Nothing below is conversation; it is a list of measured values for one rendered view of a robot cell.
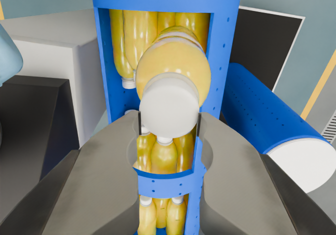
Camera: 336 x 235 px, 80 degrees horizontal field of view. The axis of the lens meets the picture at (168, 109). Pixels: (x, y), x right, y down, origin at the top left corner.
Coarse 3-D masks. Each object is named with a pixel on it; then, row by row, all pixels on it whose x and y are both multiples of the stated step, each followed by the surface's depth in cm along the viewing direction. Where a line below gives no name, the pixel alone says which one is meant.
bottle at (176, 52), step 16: (160, 32) 27; (176, 32) 21; (192, 32) 27; (160, 48) 16; (176, 48) 16; (192, 48) 17; (144, 64) 16; (160, 64) 15; (176, 64) 15; (192, 64) 15; (208, 64) 18; (144, 80) 15; (192, 80) 15; (208, 80) 17
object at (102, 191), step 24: (120, 120) 11; (96, 144) 9; (120, 144) 9; (72, 168) 8; (96, 168) 8; (120, 168) 8; (72, 192) 7; (96, 192) 7; (120, 192) 7; (72, 216) 6; (96, 216) 6; (120, 216) 6
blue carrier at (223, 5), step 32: (96, 0) 34; (128, 0) 29; (160, 0) 29; (192, 0) 29; (224, 0) 31; (224, 32) 35; (224, 64) 39; (128, 96) 60; (160, 192) 48; (192, 192) 51; (192, 224) 59
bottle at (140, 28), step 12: (132, 12) 37; (144, 12) 37; (156, 12) 39; (132, 24) 38; (144, 24) 38; (156, 24) 40; (132, 36) 39; (144, 36) 39; (132, 48) 40; (144, 48) 40; (132, 60) 42
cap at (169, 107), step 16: (160, 80) 13; (176, 80) 13; (144, 96) 12; (160, 96) 12; (176, 96) 12; (192, 96) 12; (144, 112) 13; (160, 112) 13; (176, 112) 13; (192, 112) 13; (160, 128) 13; (176, 128) 13
